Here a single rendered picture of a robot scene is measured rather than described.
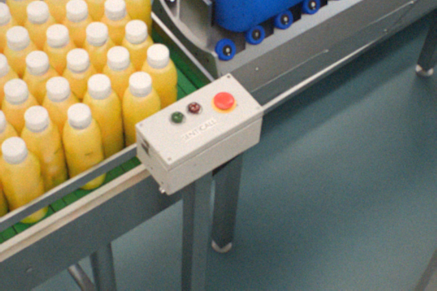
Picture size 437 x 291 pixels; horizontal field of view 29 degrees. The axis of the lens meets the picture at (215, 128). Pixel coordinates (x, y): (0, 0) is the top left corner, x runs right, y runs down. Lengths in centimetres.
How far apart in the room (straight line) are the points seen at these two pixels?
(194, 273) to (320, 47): 58
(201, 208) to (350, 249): 101
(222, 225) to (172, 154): 101
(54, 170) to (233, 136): 33
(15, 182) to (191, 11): 54
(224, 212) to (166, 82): 83
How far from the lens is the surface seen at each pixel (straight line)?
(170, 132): 142
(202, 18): 172
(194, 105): 144
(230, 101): 145
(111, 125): 154
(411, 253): 263
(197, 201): 162
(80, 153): 149
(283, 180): 269
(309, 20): 184
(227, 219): 237
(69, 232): 160
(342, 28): 193
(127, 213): 167
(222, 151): 146
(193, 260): 184
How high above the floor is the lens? 225
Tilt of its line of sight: 54 degrees down
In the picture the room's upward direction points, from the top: 4 degrees clockwise
